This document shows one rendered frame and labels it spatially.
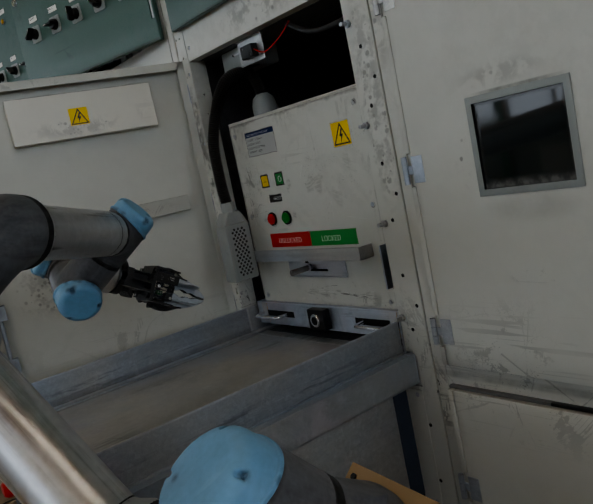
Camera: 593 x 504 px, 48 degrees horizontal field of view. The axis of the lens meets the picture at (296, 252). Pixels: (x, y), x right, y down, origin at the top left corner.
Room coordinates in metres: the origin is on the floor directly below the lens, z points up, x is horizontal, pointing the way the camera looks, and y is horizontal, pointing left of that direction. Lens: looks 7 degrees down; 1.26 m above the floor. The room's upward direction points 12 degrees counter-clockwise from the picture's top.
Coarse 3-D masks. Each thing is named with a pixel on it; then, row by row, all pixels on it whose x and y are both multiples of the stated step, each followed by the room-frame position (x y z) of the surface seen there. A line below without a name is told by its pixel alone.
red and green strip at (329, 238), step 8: (296, 232) 1.59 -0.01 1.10; (304, 232) 1.56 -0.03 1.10; (312, 232) 1.54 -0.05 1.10; (320, 232) 1.51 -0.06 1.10; (328, 232) 1.49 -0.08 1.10; (336, 232) 1.47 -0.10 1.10; (344, 232) 1.45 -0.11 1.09; (352, 232) 1.43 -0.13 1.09; (272, 240) 1.67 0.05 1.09; (280, 240) 1.64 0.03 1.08; (288, 240) 1.62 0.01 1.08; (296, 240) 1.59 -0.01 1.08; (304, 240) 1.57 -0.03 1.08; (312, 240) 1.54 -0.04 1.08; (320, 240) 1.52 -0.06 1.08; (328, 240) 1.50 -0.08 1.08; (336, 240) 1.47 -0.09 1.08; (344, 240) 1.45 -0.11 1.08; (352, 240) 1.43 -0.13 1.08
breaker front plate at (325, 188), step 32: (352, 96) 1.37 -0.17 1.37; (256, 128) 1.65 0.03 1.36; (288, 128) 1.55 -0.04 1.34; (320, 128) 1.46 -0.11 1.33; (352, 128) 1.38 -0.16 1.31; (256, 160) 1.67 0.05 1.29; (288, 160) 1.57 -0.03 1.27; (320, 160) 1.48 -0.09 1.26; (352, 160) 1.39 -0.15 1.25; (256, 192) 1.69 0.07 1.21; (288, 192) 1.59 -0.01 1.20; (320, 192) 1.49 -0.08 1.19; (352, 192) 1.41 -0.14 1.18; (256, 224) 1.72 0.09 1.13; (288, 224) 1.61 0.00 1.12; (320, 224) 1.51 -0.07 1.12; (352, 224) 1.42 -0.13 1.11; (288, 288) 1.65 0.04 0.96; (320, 288) 1.55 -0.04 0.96; (352, 288) 1.46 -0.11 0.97; (384, 288) 1.38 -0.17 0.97
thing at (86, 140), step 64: (0, 128) 1.61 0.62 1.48; (64, 128) 1.64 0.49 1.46; (128, 128) 1.71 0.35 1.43; (192, 128) 1.78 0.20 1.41; (0, 192) 1.60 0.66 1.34; (64, 192) 1.66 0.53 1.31; (128, 192) 1.72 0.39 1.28; (192, 192) 1.79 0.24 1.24; (192, 256) 1.78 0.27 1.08; (0, 320) 1.54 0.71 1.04; (64, 320) 1.62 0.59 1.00; (128, 320) 1.69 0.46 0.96; (192, 320) 1.76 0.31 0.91
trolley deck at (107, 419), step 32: (224, 352) 1.59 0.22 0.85; (256, 352) 1.53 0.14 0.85; (288, 352) 1.48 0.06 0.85; (320, 352) 1.43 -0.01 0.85; (128, 384) 1.49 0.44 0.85; (160, 384) 1.43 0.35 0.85; (192, 384) 1.38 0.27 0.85; (224, 384) 1.34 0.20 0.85; (352, 384) 1.17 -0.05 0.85; (384, 384) 1.21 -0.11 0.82; (64, 416) 1.35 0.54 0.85; (96, 416) 1.30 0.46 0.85; (128, 416) 1.26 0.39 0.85; (160, 416) 1.22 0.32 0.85; (288, 416) 1.08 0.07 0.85; (320, 416) 1.12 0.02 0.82; (352, 416) 1.16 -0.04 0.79; (96, 448) 1.12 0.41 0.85; (288, 448) 1.07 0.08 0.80; (160, 480) 0.93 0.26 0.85
